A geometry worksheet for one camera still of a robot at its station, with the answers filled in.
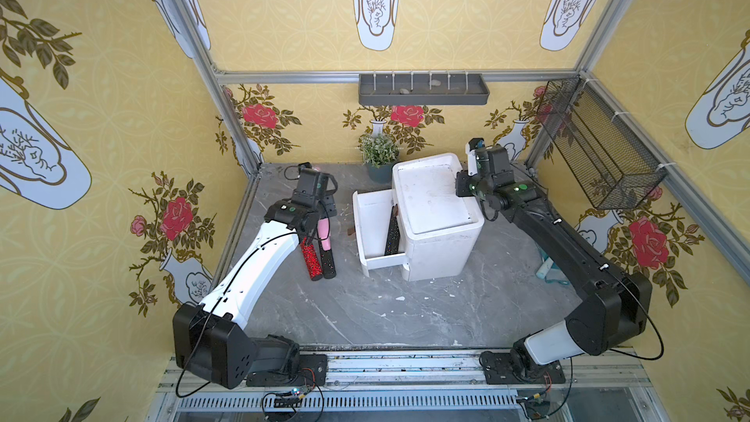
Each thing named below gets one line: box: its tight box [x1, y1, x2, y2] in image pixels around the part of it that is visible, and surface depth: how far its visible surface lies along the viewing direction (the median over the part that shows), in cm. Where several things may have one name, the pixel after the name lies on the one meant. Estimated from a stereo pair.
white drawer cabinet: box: [392, 152, 486, 282], surface depth 80 cm
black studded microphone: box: [383, 203, 401, 255], surface depth 87 cm
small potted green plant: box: [360, 133, 400, 184], surface depth 105 cm
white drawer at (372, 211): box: [352, 188, 411, 278], surface depth 92 cm
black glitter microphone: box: [320, 248, 336, 280], surface depth 93 cm
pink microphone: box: [317, 216, 332, 252], surface depth 78 cm
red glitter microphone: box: [299, 236, 324, 282], surface depth 92 cm
